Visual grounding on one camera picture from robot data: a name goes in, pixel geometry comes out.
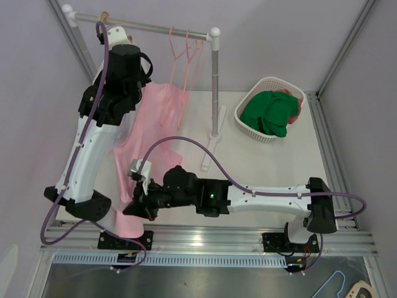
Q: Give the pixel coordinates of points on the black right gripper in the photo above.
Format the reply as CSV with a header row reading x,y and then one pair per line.
x,y
141,205

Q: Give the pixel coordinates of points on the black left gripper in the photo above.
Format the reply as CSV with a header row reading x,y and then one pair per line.
x,y
143,79

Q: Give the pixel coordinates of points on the pink wire hanger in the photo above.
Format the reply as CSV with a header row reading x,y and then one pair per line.
x,y
172,71
193,51

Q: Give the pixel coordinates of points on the wooden hanger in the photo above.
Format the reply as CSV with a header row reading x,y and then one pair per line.
x,y
103,17
362,289

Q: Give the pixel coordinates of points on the light pink t-shirt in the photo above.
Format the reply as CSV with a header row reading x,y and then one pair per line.
x,y
159,116

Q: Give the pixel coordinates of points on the green t-shirt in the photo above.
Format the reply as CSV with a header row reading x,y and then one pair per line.
x,y
262,114

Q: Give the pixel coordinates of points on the dusty red t-shirt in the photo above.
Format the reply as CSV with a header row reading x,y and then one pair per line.
x,y
291,106

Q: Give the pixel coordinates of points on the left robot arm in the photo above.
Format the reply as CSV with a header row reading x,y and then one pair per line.
x,y
101,111

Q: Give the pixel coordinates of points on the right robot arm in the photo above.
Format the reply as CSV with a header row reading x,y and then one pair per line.
x,y
311,203

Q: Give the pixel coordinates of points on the blue hanger on floor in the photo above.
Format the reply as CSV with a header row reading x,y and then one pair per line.
x,y
333,286

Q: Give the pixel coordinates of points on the wooden hanger on floor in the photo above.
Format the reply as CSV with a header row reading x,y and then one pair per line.
x,y
362,289

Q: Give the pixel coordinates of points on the silver clothes rack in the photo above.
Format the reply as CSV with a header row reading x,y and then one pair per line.
x,y
212,37

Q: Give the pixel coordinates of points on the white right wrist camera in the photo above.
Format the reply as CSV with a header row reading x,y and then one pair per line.
x,y
140,171

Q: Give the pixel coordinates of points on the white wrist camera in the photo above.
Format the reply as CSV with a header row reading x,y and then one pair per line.
x,y
118,36
140,171

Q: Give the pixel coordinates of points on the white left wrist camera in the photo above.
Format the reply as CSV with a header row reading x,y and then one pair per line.
x,y
118,36

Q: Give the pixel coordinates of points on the white slotted cable duct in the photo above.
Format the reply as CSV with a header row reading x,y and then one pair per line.
x,y
157,259

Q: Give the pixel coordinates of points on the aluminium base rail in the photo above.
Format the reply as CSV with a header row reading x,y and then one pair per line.
x,y
218,240

